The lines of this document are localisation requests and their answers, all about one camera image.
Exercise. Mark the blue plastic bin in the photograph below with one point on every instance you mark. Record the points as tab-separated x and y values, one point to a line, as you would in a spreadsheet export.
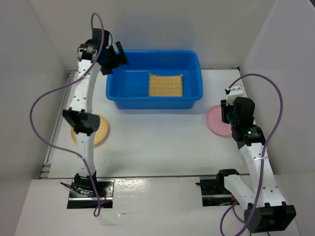
128	86

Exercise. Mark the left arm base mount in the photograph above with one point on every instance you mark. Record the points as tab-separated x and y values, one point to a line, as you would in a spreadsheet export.
80	198

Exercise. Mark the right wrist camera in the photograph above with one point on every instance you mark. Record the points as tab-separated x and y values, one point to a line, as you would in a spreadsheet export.
233	92

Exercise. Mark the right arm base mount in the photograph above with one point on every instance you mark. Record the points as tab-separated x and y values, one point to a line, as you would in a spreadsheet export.
212	195

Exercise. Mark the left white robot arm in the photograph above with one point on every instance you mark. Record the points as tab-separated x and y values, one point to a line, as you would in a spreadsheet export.
95	56

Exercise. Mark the woven bamboo mat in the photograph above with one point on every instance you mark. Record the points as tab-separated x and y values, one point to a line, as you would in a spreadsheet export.
165	86

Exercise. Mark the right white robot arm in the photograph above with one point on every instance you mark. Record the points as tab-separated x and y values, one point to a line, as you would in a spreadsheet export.
265	208

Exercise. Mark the orange plastic plate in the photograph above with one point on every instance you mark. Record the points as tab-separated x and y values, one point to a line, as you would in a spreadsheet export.
102	131

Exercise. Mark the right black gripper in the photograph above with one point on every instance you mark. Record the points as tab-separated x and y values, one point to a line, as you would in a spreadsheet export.
224	107

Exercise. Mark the pink plastic plate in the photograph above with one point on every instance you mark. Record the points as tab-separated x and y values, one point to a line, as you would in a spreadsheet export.
215	124

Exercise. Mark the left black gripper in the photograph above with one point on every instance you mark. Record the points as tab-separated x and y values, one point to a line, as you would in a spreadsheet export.
118	60

